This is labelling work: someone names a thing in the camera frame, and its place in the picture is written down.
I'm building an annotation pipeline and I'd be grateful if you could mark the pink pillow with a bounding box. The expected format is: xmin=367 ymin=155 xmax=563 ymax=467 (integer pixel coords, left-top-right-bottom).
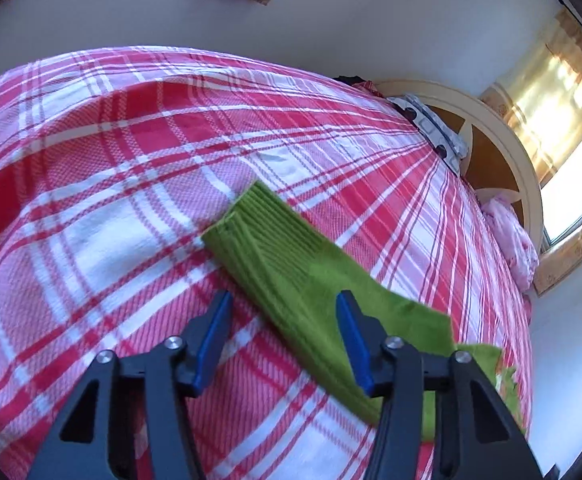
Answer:
xmin=481 ymin=197 xmax=540 ymax=292

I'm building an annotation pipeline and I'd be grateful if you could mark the window beside headboard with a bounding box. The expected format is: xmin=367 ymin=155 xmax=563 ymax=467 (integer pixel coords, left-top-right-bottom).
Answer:
xmin=540 ymin=102 xmax=582 ymax=252

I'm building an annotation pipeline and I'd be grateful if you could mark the long golden curtain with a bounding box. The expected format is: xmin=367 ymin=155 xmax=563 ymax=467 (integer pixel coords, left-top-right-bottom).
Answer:
xmin=480 ymin=9 xmax=582 ymax=186

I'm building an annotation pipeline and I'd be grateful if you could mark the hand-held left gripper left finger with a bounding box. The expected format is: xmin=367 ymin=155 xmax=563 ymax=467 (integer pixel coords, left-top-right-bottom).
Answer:
xmin=26 ymin=290 xmax=234 ymax=480

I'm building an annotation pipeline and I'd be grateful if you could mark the grey patterned pillow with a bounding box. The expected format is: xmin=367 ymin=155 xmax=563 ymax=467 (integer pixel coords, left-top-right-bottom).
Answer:
xmin=388 ymin=93 xmax=469 ymax=176

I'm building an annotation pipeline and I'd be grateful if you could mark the short golden curtain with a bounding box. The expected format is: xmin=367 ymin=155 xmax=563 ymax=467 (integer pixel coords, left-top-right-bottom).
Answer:
xmin=534 ymin=230 xmax=582 ymax=297

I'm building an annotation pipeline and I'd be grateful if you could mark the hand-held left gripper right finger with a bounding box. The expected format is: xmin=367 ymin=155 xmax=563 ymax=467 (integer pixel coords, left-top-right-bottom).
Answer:
xmin=335 ymin=290 xmax=544 ymax=480

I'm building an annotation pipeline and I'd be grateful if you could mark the red plaid bed sheet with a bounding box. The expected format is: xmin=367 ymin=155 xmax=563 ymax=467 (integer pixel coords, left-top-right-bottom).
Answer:
xmin=0 ymin=46 xmax=534 ymax=480

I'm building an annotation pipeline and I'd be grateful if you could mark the dark cloth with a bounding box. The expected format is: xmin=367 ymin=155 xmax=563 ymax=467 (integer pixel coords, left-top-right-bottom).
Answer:
xmin=331 ymin=75 xmax=384 ymax=98

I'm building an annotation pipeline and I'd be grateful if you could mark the cream and brown headboard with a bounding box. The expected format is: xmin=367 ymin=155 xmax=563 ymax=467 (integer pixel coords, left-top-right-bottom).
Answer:
xmin=371 ymin=79 xmax=544 ymax=261

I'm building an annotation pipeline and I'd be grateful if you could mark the green knitted sweater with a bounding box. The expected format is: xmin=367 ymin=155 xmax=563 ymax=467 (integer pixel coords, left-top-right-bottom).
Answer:
xmin=201 ymin=180 xmax=527 ymax=443

